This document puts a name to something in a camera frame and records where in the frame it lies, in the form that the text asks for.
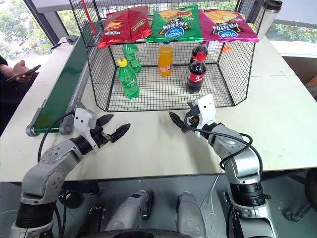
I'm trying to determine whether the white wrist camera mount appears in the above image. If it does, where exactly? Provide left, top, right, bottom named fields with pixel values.
left=73, top=107, right=98, bottom=150
left=194, top=93, right=217, bottom=138

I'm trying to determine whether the person's bare hand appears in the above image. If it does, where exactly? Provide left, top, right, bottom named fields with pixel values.
left=13, top=60, right=40, bottom=84

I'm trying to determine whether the thin white cable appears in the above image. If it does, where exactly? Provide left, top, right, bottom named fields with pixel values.
left=202, top=174, right=220, bottom=217

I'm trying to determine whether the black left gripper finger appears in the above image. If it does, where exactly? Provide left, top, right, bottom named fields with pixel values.
left=96, top=114, right=115, bottom=128
left=110, top=122, right=131, bottom=143

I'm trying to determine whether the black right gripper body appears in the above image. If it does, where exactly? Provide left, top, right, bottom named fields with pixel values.
left=184, top=106, right=203, bottom=131

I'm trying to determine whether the magenta chips bag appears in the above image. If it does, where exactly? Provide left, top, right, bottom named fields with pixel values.
left=198, top=9, right=259, bottom=43

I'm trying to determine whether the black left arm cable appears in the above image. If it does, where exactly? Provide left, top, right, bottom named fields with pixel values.
left=37, top=110, right=76, bottom=162

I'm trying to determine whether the black wire mesh rack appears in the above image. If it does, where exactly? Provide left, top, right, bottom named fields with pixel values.
left=69, top=0, right=267, bottom=113

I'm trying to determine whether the cola bottle red cap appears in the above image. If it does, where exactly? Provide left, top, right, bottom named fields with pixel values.
left=185, top=52, right=208, bottom=95
left=190, top=41, right=210, bottom=65

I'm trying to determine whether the red chips bag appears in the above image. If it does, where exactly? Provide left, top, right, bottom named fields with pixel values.
left=98, top=11, right=132, bottom=49
left=127, top=5, right=153, bottom=42

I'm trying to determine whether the cardboard box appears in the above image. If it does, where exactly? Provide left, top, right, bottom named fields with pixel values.
left=304, top=73, right=317, bottom=100

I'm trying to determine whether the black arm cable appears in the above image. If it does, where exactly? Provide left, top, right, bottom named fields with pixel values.
left=185, top=113, right=264, bottom=177
left=37, top=110, right=76, bottom=162

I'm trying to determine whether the steel tumbler black lid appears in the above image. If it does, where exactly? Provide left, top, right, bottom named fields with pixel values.
left=261, top=0, right=284, bottom=33

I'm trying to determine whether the orange soda bottle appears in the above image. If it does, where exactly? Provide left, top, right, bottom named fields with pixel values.
left=158, top=41, right=174, bottom=78

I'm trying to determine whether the green soda bottle yellow cap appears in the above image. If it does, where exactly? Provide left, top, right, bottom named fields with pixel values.
left=117, top=58, right=141, bottom=100

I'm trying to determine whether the silver left robot leg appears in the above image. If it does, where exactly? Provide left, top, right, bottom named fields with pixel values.
left=105, top=190, right=155, bottom=233

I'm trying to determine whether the red rod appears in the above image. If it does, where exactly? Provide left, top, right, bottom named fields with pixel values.
left=81, top=0, right=97, bottom=34

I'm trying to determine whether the green conveyor belt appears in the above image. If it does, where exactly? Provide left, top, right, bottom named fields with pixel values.
left=25, top=21, right=105, bottom=137

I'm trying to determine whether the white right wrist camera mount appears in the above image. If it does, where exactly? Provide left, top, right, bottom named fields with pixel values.
left=194, top=93, right=217, bottom=138

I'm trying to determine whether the silver right robot leg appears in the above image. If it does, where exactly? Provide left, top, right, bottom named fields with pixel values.
left=176, top=191, right=207, bottom=234

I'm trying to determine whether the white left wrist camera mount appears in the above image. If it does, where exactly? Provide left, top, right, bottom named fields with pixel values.
left=73, top=107, right=98, bottom=150

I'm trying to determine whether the dark rounded robot torso edge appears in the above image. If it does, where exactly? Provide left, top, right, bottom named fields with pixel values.
left=98, top=229, right=214, bottom=238

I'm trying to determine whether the black adapter cable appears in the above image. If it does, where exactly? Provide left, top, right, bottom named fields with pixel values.
left=50, top=40, right=68, bottom=54

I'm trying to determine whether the black chair base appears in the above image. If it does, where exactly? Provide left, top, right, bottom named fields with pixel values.
left=281, top=170, right=317, bottom=223

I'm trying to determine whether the silver robot leg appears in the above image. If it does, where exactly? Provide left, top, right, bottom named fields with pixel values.
left=105, top=190, right=155, bottom=233
left=176, top=191, right=207, bottom=234

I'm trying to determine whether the green chips bag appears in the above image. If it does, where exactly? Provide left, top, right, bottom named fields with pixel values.
left=146, top=4, right=202, bottom=44

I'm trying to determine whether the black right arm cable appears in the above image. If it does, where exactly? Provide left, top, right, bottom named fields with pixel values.
left=185, top=113, right=264, bottom=177

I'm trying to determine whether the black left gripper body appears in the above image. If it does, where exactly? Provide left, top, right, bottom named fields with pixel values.
left=90, top=126, right=112, bottom=150

